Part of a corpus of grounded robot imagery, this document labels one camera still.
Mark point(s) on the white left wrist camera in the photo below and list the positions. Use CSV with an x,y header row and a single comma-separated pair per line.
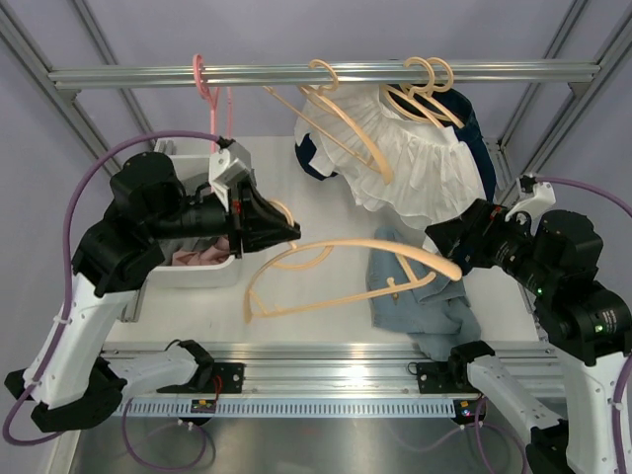
x,y
227,167

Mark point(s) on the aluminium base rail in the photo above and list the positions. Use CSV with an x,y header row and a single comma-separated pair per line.
x,y
380,370

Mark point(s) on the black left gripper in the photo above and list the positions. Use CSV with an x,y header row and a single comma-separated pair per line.
x,y
251,220

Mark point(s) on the aluminium frame strut right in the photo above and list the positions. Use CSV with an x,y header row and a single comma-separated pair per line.
x,y
597,33

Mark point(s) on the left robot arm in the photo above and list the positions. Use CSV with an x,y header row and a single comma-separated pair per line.
x,y
70,384

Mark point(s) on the dark navy skirt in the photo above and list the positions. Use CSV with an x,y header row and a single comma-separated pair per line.
x,y
470,134

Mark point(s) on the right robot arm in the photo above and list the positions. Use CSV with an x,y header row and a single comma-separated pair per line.
x,y
588,326

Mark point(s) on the aluminium frame strut left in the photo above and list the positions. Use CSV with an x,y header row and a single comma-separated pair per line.
x,y
18,40

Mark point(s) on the pink plastic hanger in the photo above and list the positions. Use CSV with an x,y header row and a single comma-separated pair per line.
x,y
212,95

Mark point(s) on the white pleated skirt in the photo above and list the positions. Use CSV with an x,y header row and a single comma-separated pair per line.
x,y
435,177

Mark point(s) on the pink ruffled skirt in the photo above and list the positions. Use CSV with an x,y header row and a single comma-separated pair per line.
x,y
202,252

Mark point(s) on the light blue denim skirt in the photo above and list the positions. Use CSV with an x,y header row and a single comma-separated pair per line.
x,y
437,317

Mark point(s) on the aluminium hanging rail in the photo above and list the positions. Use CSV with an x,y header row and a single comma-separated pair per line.
x,y
391,71

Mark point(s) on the white slotted cable duct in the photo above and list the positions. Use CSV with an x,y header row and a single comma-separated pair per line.
x,y
182,407

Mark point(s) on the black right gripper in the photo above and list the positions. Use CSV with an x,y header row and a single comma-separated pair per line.
x,y
481,224

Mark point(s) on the white plastic basket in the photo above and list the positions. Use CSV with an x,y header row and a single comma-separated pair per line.
x,y
192,170

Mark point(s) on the aluminium frame strut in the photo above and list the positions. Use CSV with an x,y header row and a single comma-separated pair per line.
x,y
18,40
597,33

